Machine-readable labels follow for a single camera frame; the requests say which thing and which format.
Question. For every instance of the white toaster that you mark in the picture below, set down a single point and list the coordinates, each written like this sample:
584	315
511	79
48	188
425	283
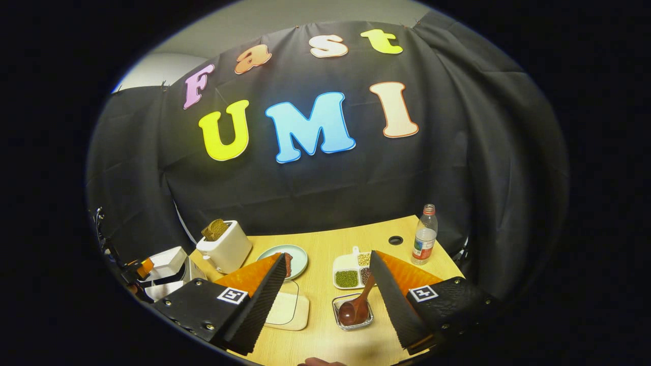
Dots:
229	249

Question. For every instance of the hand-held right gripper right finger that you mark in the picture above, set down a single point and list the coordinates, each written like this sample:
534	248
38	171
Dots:
450	305

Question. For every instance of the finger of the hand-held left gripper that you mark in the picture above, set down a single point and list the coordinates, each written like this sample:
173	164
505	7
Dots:
140	268

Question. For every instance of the brown bread slice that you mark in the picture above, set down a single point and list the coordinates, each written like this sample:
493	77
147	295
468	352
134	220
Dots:
214	230

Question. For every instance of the clear water bottle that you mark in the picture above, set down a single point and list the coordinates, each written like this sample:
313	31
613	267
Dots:
424	239

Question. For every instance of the brown meat slice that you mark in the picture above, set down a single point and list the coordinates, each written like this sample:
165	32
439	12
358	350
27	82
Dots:
288	264

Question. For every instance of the yellow soybeans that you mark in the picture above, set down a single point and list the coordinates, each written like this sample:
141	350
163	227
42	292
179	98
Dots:
363	260

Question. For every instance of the beige board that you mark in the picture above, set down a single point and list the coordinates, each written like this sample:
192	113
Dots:
292	312

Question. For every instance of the clear square chopstick holder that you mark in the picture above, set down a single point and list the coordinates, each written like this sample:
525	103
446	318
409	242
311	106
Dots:
338	305

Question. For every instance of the clear plastic tray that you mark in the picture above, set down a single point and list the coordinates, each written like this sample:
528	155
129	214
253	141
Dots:
290	290

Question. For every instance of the white divided dish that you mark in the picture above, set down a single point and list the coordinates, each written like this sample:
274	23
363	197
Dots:
346	263

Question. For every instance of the green mung beans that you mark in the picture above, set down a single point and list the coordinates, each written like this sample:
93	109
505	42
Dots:
346	278

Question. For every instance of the dark red beans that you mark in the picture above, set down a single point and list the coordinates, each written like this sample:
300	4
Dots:
365	275

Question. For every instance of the white rice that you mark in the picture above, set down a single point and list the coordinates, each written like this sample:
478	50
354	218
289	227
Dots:
346	263

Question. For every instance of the white rice cooker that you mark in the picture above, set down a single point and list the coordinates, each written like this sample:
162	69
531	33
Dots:
168	262

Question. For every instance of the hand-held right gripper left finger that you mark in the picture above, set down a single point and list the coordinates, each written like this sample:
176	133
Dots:
203	310

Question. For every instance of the pale green plate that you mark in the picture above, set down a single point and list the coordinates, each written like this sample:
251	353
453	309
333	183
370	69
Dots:
300	259

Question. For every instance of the brown wooden spoon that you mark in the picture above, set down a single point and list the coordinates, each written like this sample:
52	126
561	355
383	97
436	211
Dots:
351	312

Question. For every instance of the black backdrop cloth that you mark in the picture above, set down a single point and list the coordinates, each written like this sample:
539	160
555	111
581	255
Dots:
315	188

